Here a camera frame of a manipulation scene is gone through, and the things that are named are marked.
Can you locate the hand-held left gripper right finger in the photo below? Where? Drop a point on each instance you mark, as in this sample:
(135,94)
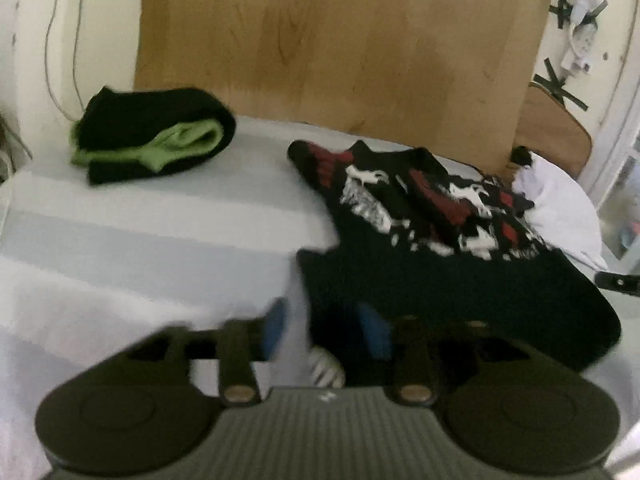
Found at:
(372,327)

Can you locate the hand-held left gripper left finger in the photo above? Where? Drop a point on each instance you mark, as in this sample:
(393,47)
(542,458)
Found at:
(277,327)

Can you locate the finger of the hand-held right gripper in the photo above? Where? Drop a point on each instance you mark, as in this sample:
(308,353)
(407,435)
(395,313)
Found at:
(620,282)

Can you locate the black printed shirt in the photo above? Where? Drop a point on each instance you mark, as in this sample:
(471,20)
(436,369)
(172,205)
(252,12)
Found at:
(450,240)

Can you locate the black and green garment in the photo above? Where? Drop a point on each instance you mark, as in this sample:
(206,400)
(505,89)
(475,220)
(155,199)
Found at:
(150,135)

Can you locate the white cloth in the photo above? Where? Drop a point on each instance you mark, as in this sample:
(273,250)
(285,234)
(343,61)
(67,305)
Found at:
(560,210)

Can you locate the striped bedsheet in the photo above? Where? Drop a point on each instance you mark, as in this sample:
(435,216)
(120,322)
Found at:
(150,250)

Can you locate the small black cloth piece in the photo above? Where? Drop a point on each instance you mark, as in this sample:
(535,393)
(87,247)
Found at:
(522,156)

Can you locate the wooden board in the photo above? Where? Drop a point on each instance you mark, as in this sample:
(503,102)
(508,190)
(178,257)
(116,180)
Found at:
(340,45)

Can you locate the white window frame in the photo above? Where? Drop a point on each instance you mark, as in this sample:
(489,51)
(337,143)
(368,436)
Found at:
(615,185)

